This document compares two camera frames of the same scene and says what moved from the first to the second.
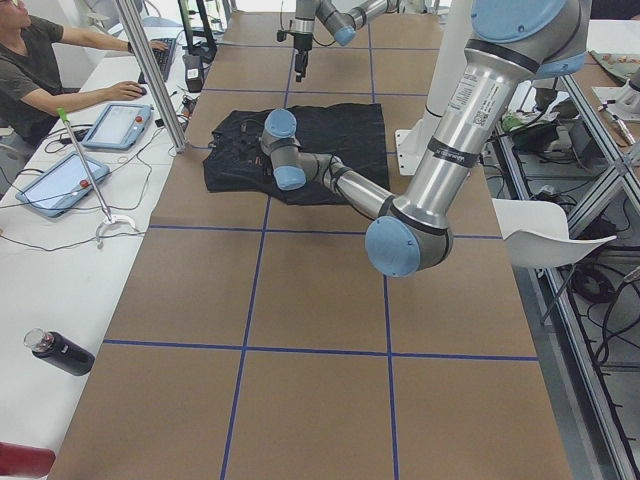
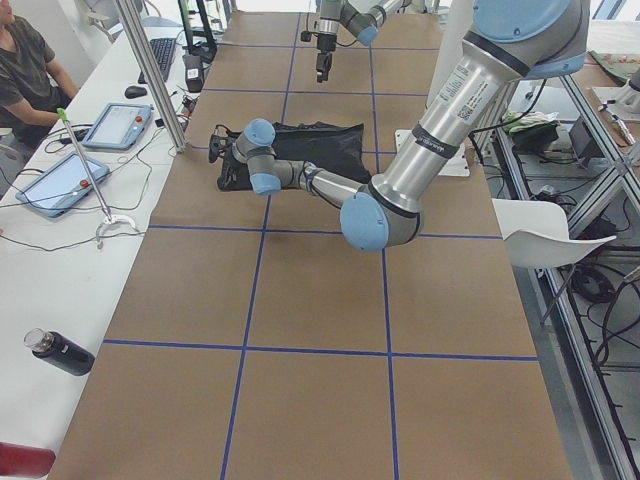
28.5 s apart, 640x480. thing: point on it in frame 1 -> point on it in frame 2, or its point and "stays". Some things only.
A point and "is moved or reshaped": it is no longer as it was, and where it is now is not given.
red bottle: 25,462 stays
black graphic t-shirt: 236,159 is moved or reshaped
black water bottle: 60,351 stays
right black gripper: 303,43 -> 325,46
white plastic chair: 536,234 stays
